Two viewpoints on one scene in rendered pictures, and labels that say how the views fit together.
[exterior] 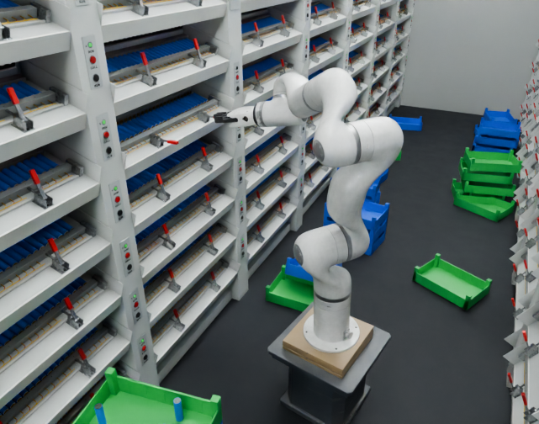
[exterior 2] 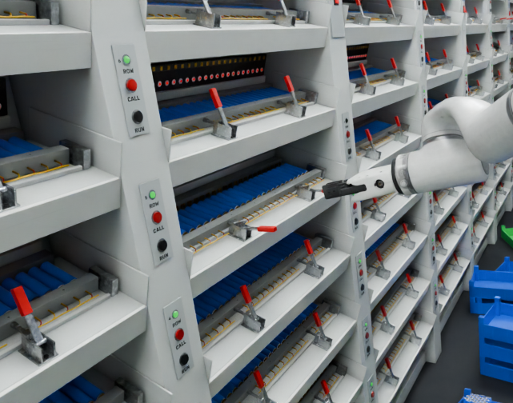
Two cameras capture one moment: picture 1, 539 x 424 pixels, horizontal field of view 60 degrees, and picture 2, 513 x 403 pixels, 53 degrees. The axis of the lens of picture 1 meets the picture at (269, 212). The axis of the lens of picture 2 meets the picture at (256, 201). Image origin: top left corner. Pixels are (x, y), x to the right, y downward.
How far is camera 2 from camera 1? 0.55 m
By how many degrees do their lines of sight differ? 17
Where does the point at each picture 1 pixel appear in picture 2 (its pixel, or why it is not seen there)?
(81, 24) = (110, 24)
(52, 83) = (66, 136)
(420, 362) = not seen: outside the picture
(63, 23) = (79, 20)
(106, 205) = (159, 348)
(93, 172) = (136, 288)
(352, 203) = not seen: outside the picture
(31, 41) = (14, 40)
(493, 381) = not seen: outside the picture
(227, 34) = (330, 72)
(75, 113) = (101, 178)
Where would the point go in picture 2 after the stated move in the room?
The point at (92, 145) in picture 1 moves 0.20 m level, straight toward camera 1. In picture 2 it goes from (132, 236) to (136, 288)
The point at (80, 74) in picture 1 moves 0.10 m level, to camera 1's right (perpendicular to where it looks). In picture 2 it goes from (109, 109) to (182, 98)
